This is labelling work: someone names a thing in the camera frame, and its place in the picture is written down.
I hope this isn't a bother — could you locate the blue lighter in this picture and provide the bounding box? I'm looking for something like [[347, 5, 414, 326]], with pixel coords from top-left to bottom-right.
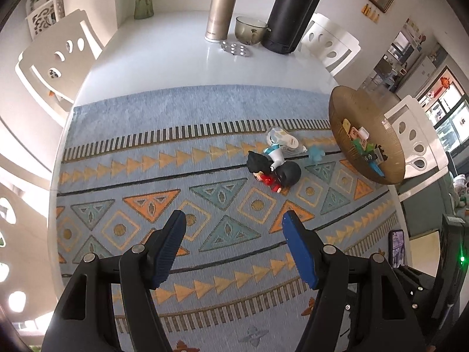
[[368, 160, 385, 177]]

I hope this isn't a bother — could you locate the red black haired figurine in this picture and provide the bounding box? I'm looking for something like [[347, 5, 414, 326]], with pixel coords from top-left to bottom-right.
[[254, 161, 301, 193]]

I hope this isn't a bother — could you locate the light blue plastic toy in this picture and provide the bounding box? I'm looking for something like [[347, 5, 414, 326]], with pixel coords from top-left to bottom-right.
[[308, 145, 325, 164]]

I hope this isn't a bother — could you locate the small white box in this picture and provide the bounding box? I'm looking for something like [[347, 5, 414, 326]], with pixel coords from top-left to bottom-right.
[[358, 126, 370, 140]]

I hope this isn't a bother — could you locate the white plastic toy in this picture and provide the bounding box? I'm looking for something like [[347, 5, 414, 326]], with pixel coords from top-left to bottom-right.
[[262, 126, 307, 171]]

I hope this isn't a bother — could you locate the yellow lighter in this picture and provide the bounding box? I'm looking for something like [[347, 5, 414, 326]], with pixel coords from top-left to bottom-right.
[[342, 119, 351, 133]]

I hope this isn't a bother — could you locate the smartphone with lit screen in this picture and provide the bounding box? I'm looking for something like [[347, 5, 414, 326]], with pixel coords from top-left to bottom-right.
[[388, 230, 405, 268]]

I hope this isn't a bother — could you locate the white chair near right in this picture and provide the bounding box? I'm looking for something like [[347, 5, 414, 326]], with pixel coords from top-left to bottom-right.
[[385, 95, 448, 203]]

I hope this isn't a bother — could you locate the white chair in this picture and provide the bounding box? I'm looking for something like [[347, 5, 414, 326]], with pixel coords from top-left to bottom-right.
[[1, 121, 57, 323], [385, 95, 448, 203], [298, 13, 361, 76], [15, 10, 103, 125]]

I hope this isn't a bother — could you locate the woven brown round basket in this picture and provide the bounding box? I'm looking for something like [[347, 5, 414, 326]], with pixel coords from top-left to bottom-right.
[[328, 86, 405, 185]]

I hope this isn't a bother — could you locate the white chair near left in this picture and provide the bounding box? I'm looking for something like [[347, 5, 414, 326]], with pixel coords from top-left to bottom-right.
[[1, 121, 57, 323]]

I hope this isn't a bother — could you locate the patterned blue table mat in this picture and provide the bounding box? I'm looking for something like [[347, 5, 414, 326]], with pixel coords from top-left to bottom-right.
[[56, 85, 400, 351]]

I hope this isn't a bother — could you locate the white chair far left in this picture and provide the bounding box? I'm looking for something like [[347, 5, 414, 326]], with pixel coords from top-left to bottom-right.
[[15, 10, 103, 125]]

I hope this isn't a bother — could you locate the white chair far right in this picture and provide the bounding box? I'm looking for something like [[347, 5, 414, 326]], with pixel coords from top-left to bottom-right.
[[298, 13, 361, 76]]

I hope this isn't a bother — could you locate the white carved shelf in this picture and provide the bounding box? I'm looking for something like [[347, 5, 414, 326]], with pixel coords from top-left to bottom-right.
[[26, 0, 65, 40]]

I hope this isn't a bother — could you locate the tall black thermos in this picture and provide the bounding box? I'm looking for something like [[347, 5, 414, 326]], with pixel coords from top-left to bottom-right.
[[261, 0, 320, 55]]

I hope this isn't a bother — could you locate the beige steel thermos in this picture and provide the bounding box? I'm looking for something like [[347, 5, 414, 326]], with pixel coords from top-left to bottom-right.
[[204, 0, 236, 42]]

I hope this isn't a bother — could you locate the glass bowl with handle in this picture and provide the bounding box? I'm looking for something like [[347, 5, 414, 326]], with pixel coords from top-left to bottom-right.
[[234, 16, 270, 45]]

